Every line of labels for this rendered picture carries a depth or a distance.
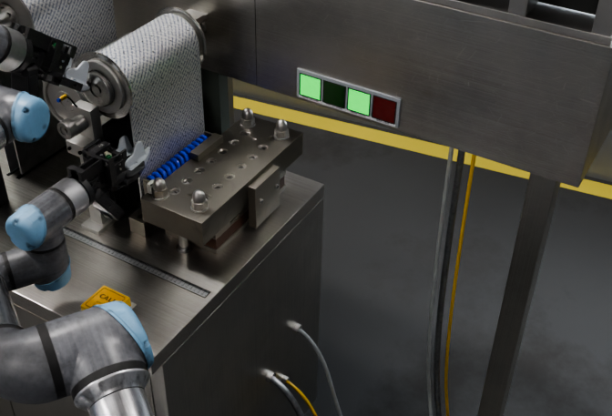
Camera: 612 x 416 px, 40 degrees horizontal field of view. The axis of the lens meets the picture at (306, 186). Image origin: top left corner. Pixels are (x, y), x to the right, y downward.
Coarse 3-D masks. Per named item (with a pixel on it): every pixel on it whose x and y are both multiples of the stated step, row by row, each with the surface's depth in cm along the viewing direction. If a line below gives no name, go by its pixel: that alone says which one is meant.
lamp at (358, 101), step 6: (354, 90) 176; (354, 96) 177; (360, 96) 176; (366, 96) 175; (348, 102) 178; (354, 102) 178; (360, 102) 177; (366, 102) 176; (348, 108) 179; (354, 108) 178; (360, 108) 178; (366, 108) 177; (366, 114) 178
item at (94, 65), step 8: (88, 64) 165; (96, 64) 164; (104, 64) 164; (104, 72) 164; (112, 72) 163; (112, 80) 164; (120, 88) 164; (120, 96) 165; (112, 104) 168; (120, 104) 166; (112, 112) 169
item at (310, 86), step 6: (306, 78) 181; (312, 78) 180; (306, 84) 182; (312, 84) 181; (318, 84) 180; (306, 90) 183; (312, 90) 182; (318, 90) 181; (312, 96) 183; (318, 96) 182
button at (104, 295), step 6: (102, 288) 167; (108, 288) 167; (96, 294) 166; (102, 294) 166; (108, 294) 166; (114, 294) 166; (120, 294) 166; (90, 300) 164; (96, 300) 164; (102, 300) 164; (108, 300) 164; (114, 300) 165; (120, 300) 165; (126, 300) 165; (84, 306) 163; (90, 306) 163
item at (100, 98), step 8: (88, 72) 165; (96, 72) 165; (88, 80) 166; (96, 80) 165; (104, 80) 164; (96, 88) 166; (104, 88) 165; (112, 88) 165; (88, 96) 169; (96, 96) 167; (104, 96) 166; (112, 96) 166; (96, 104) 169; (104, 104) 167
